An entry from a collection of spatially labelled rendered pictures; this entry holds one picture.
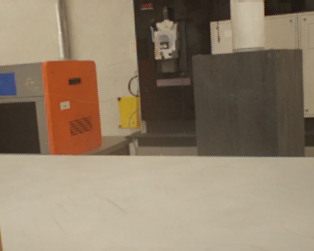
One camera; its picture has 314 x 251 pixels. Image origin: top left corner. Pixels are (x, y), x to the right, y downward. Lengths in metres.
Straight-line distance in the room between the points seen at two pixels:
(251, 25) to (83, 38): 2.58
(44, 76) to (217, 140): 0.84
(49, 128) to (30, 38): 2.24
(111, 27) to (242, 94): 2.50
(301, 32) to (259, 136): 0.99
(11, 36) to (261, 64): 3.19
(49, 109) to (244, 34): 0.89
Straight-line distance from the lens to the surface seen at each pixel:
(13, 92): 1.90
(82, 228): 0.49
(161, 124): 2.26
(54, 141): 1.81
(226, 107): 1.19
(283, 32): 2.08
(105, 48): 3.60
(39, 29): 3.93
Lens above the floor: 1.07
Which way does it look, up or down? 7 degrees down
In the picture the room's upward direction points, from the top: 4 degrees counter-clockwise
